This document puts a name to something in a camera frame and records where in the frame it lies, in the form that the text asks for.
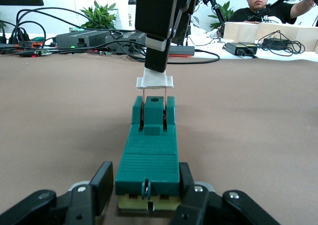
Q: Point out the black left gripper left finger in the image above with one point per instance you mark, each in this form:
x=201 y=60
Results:
x=102 y=185

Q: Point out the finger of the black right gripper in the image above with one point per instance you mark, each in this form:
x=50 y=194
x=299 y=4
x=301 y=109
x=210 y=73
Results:
x=190 y=1
x=156 y=16

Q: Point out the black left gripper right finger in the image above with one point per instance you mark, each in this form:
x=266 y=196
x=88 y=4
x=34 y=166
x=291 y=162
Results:
x=187 y=192

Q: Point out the black power supply box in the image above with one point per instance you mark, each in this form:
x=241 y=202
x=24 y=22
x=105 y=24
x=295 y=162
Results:
x=83 y=39
x=135 y=38

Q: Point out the green potted plant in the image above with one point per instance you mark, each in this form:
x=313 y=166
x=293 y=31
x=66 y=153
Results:
x=102 y=15
x=224 y=14

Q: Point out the flat black box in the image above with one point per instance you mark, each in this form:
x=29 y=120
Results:
x=182 y=51

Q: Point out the black power adapter yellow label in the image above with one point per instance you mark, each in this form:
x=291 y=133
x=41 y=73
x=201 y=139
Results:
x=242 y=48

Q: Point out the man in black t-shirt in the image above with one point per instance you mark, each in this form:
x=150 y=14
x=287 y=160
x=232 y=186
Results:
x=261 y=11

